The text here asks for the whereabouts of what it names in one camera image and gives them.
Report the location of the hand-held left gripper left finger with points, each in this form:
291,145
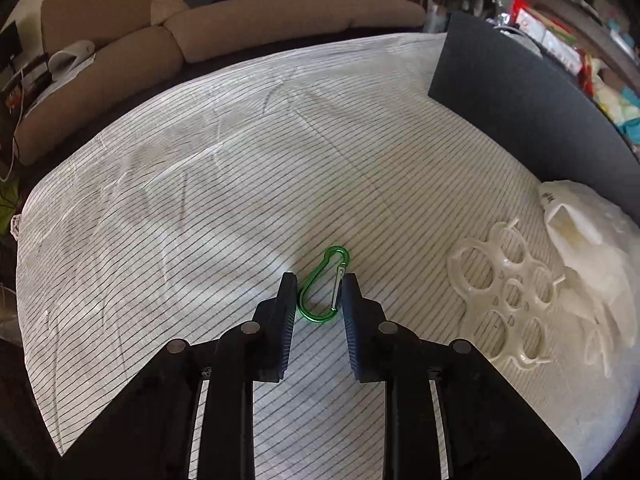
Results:
286,340

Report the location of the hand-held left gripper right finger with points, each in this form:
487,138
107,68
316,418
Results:
351,345

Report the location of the green carabiner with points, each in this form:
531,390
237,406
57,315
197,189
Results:
311,282

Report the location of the white bag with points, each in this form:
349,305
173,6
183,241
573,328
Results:
595,240

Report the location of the striped white tablecloth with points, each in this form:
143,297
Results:
200,185

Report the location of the beige sofa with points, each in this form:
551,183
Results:
250,25

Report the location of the white item on sofa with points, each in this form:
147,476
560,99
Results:
70,57

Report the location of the cluttered wooden shelf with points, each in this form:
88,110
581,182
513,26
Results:
565,20

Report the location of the black speaker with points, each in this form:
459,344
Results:
9,50

